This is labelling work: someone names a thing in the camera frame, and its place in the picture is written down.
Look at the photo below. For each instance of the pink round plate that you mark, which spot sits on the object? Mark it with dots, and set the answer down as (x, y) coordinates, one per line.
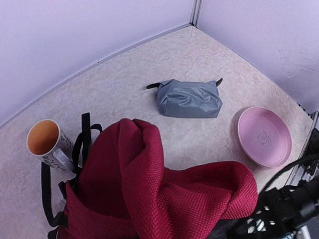
(264, 137)

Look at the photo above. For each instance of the white paper cup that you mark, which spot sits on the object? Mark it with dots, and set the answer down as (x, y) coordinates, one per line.
(47, 141)

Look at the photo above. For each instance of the grey fabric pouch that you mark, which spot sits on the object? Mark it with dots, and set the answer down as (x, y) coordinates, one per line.
(193, 100)

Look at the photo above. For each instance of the right metal corner post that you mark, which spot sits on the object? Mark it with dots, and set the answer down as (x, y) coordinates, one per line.
(195, 13)

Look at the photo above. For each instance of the red student backpack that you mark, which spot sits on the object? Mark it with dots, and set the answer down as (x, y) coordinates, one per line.
(124, 191)

